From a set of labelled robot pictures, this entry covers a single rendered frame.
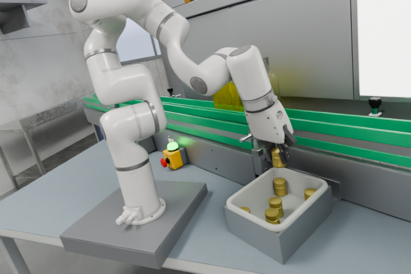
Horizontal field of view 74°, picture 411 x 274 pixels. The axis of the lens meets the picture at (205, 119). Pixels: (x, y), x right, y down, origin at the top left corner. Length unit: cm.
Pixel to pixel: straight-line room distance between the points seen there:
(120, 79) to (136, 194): 31
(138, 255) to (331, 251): 44
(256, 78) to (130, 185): 43
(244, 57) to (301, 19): 41
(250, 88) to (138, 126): 31
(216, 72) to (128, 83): 26
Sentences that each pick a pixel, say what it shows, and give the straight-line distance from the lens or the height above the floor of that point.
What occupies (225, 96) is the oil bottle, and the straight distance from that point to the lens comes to 102.
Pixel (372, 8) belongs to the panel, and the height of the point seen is 123.
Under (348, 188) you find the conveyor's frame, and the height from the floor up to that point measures 80.
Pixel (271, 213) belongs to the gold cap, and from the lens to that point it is 71.
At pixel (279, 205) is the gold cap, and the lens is 75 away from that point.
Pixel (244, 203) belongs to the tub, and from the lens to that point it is 77.
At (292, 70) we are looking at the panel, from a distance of 100.
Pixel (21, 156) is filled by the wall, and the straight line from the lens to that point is 396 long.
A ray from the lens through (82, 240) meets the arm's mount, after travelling 86.
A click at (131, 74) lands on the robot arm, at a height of 119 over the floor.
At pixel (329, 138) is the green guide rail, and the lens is 81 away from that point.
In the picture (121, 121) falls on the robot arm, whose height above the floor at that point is 109.
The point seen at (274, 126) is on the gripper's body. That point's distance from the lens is 63.
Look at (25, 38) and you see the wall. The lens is 418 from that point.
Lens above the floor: 125
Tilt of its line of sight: 17 degrees down
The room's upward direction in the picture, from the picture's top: 12 degrees counter-clockwise
